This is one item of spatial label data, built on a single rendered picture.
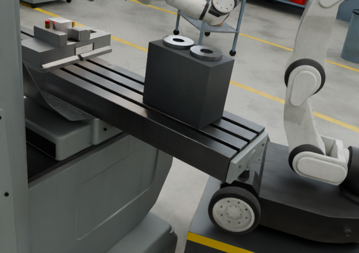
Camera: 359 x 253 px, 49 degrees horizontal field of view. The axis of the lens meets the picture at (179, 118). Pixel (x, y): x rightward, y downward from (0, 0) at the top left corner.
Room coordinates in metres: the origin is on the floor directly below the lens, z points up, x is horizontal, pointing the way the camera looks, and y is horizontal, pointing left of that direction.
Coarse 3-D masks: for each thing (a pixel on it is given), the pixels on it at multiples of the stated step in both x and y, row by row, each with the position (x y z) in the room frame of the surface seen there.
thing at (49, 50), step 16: (48, 32) 1.25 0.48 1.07; (96, 32) 1.45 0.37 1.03; (32, 48) 1.18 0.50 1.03; (48, 48) 1.20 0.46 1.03; (64, 48) 1.25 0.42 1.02; (80, 48) 1.32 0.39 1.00; (96, 48) 1.39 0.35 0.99; (32, 64) 1.17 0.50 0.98; (48, 64) 1.18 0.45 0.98; (64, 64) 1.23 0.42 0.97
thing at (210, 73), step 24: (168, 48) 1.04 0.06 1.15; (192, 48) 1.04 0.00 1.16; (168, 72) 1.02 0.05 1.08; (192, 72) 0.98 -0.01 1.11; (216, 72) 0.98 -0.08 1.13; (144, 96) 1.07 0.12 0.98; (168, 96) 1.02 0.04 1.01; (192, 96) 0.97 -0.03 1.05; (216, 96) 1.00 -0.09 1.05; (192, 120) 0.96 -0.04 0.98
